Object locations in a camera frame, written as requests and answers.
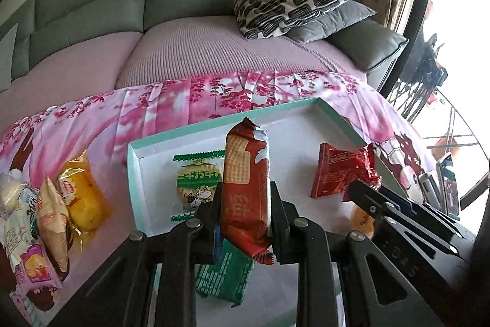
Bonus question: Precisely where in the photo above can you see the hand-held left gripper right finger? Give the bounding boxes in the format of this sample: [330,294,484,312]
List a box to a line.
[269,181,424,327]

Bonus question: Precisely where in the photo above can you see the pink sofa cover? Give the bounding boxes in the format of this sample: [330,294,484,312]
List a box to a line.
[0,15,368,121]

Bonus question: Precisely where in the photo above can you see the pale green white packet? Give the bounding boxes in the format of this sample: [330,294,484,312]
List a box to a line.
[4,216,39,262]

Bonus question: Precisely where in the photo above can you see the silver metal stand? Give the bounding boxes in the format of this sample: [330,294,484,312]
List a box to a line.
[417,170,441,205]

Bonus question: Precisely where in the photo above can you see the pink snack packet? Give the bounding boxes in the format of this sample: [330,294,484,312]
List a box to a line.
[15,239,64,293]

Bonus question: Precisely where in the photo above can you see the black smartphone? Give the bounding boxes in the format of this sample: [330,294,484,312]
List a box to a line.
[436,153,460,216]

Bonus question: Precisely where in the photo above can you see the orange cookie packet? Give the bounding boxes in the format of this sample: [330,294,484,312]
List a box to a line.
[350,204,378,239]

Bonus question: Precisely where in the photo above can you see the teal cardboard tray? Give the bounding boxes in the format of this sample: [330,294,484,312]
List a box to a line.
[126,97,387,327]

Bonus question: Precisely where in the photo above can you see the beige snack packet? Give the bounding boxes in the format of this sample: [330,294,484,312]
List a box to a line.
[38,176,71,270]

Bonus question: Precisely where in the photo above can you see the dark green snack packet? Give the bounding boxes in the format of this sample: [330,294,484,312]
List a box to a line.
[195,239,255,308]

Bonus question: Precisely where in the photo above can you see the bright red snack packet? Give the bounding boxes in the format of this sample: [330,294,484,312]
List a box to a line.
[310,142,381,199]

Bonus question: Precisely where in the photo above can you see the plain grey pillow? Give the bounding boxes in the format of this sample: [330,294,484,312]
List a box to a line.
[285,1,378,44]

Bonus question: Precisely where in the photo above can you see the clear bun packet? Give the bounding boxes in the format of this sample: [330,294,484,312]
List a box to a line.
[0,170,24,213]

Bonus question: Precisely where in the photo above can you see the light grey cushion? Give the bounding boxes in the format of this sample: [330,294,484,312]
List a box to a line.
[0,22,19,94]

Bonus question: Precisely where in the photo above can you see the yellow cake packet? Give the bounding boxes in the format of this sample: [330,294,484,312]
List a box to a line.
[55,151,113,247]

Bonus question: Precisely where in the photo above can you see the round biscuit packet green edges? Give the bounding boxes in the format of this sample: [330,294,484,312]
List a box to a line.
[170,153,224,222]

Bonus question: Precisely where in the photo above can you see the pink printed blanket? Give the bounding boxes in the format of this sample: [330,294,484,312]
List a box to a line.
[0,70,460,327]

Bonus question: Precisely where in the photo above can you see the red-brown biscuit packet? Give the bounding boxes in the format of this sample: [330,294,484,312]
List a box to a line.
[220,117,276,265]

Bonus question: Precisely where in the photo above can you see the black iron railing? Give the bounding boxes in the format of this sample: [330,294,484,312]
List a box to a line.
[386,32,479,159]

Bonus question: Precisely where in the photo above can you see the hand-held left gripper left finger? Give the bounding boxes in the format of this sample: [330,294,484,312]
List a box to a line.
[50,181,226,327]

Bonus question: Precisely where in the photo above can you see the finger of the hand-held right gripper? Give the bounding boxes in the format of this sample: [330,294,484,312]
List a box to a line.
[378,186,476,236]
[345,179,466,263]

